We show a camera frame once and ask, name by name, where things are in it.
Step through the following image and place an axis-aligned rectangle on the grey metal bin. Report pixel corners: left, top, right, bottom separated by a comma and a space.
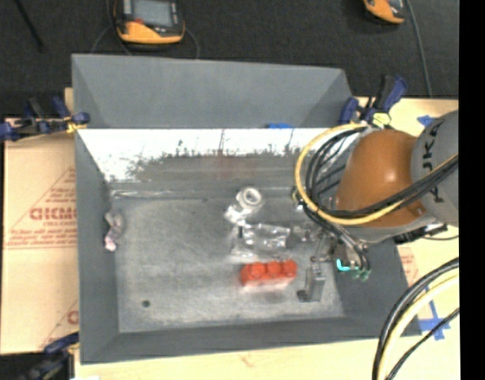
70, 53, 422, 363

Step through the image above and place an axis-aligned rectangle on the black cylinder on white bracket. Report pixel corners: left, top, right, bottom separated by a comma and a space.
396, 227, 443, 243

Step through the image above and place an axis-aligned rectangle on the red three-knob block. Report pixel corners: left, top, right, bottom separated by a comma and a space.
238, 259, 299, 293

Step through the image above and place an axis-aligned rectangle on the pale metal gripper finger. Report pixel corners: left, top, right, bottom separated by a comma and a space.
310, 267, 327, 303
297, 266, 312, 303

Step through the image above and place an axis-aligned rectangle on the white ring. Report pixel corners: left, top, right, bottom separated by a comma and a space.
235, 186, 265, 214

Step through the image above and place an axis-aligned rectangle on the clear plastic packet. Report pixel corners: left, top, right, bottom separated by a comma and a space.
225, 207, 303, 261

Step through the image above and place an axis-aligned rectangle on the pale pink cloth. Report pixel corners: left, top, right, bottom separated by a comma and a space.
103, 211, 125, 253

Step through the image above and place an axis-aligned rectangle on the brown cardboard board red print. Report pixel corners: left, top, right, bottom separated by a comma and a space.
0, 87, 422, 356

